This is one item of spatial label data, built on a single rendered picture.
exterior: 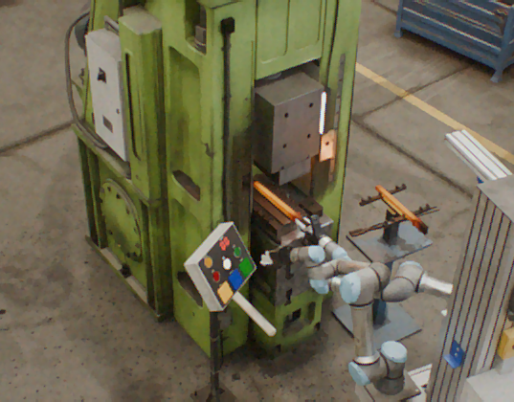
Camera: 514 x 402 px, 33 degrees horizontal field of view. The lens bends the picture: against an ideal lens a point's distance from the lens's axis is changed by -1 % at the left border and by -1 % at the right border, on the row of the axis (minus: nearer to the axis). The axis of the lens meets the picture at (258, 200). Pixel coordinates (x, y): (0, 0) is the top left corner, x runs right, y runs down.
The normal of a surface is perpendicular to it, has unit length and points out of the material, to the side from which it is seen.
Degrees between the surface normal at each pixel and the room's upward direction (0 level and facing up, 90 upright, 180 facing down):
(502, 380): 0
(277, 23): 90
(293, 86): 0
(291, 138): 90
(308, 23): 90
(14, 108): 0
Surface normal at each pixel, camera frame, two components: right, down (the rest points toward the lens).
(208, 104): -0.80, 0.35
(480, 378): 0.02, -0.77
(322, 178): 0.59, 0.52
